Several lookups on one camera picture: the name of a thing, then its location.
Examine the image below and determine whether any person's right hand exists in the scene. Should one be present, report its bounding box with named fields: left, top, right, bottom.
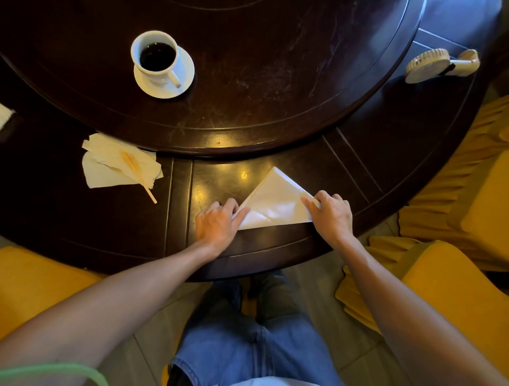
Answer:
left=300, top=190, right=355, bottom=251

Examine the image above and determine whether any person's left hand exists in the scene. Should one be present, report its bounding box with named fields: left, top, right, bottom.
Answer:
left=195, top=197, right=251, bottom=257

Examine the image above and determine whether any white cloth napkin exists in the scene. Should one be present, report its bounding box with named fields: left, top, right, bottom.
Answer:
left=232, top=166, right=321, bottom=231

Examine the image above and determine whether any wooden stir stick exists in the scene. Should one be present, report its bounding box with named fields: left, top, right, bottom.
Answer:
left=121, top=151, right=158, bottom=205

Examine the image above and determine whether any white saucer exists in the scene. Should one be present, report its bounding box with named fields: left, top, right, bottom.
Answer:
left=133, top=46, right=196, bottom=100

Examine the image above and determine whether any white coffee cup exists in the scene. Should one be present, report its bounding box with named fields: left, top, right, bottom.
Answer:
left=130, top=30, right=182, bottom=89

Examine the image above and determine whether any person's left forearm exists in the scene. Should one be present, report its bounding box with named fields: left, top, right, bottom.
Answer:
left=0, top=242, right=217, bottom=386

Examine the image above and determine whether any person's right forearm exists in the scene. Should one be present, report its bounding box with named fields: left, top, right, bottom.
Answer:
left=338, top=236, right=509, bottom=386

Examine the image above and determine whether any dark wooden round table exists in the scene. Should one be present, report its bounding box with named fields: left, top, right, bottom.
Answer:
left=0, top=0, right=504, bottom=282

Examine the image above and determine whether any flat cream paper tissue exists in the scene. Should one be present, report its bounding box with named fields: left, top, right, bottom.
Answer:
left=82, top=151, right=164, bottom=189

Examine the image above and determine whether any folded cream paper tissue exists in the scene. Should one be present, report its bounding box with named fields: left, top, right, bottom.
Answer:
left=82, top=133, right=163, bottom=190

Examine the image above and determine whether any dark wooden turntable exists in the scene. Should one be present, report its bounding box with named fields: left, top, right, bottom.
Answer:
left=0, top=0, right=427, bottom=156

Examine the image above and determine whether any white shirt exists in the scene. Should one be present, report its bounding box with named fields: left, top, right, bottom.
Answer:
left=230, top=376, right=321, bottom=386

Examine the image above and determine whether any cream handheld fan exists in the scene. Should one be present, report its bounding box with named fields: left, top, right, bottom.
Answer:
left=405, top=48, right=481, bottom=85

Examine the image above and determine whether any white tissue pack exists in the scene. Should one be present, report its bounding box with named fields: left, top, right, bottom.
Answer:
left=0, top=103, right=16, bottom=131

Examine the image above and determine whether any green cable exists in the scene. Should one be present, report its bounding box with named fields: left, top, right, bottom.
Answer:
left=0, top=362, right=109, bottom=386

